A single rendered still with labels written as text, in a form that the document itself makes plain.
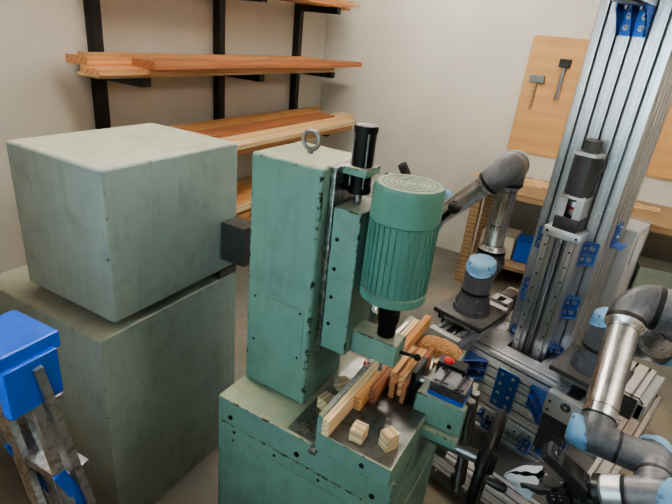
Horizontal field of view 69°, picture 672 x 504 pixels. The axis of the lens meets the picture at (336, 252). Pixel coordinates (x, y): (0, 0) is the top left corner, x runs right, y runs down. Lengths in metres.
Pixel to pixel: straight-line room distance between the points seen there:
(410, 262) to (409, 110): 3.66
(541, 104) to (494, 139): 0.46
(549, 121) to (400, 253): 3.40
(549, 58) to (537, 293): 2.72
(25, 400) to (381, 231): 0.86
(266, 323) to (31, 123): 2.01
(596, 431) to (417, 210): 0.65
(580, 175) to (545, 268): 0.37
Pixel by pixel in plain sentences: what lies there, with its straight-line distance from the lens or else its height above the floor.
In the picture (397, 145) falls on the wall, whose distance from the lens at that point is 4.86.
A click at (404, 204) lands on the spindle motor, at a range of 1.14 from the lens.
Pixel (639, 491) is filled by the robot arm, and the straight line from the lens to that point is 1.28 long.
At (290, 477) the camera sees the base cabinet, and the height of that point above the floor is 0.64.
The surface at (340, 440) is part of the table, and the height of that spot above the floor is 0.90.
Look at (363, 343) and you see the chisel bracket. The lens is 1.39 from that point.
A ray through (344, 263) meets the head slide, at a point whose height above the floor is 1.28.
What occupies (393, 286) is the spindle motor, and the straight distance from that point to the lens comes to 1.22.
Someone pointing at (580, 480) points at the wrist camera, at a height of 0.98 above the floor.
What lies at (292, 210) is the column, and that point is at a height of 1.39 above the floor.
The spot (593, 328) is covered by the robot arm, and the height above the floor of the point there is 0.99.
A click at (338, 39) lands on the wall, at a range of 5.10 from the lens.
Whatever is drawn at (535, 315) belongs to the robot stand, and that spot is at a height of 0.87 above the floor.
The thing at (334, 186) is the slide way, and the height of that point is 1.47.
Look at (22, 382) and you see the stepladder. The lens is 1.25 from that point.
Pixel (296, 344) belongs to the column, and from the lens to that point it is 1.42.
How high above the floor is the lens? 1.82
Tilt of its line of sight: 24 degrees down
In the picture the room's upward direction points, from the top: 6 degrees clockwise
